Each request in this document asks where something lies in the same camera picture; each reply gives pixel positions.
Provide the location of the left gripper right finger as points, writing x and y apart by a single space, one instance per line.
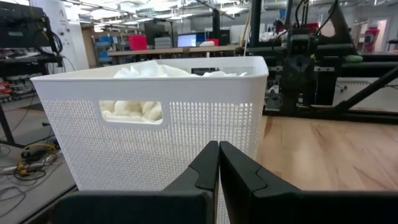
311 208

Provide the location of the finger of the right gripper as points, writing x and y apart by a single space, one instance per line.
295 68
303 68

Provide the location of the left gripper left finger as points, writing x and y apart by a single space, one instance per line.
140 208

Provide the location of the white garment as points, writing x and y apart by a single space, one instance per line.
146 70

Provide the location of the green oval object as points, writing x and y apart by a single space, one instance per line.
354 58

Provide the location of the white perforated plastic basket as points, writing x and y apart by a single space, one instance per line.
124 146

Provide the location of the white panel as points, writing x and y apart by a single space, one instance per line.
367 96

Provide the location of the red and white machine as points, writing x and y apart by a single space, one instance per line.
370 39

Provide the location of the black desk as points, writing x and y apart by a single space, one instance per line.
382 63

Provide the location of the small red bin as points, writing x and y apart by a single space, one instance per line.
216 41

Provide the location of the white rounded object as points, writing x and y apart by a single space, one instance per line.
206 44

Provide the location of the lit computer monitor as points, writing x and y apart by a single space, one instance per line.
186 40

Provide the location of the wooden workbench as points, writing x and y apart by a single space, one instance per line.
174 50

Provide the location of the grey bin stack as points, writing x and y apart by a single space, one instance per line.
163 43

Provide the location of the dark computer monitor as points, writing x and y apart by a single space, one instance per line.
158 29

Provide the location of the red storage bin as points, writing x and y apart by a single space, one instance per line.
137 42

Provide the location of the blue storage bin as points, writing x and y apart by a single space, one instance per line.
107 39
105 56

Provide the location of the white pillar with signs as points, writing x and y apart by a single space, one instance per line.
71 37

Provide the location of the equipment shelf rack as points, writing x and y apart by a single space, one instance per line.
18 62

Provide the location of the black monitor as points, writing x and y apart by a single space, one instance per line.
21 28

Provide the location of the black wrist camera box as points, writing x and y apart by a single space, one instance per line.
301 46

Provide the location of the black aluminium rig frame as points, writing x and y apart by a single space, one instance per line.
256 21

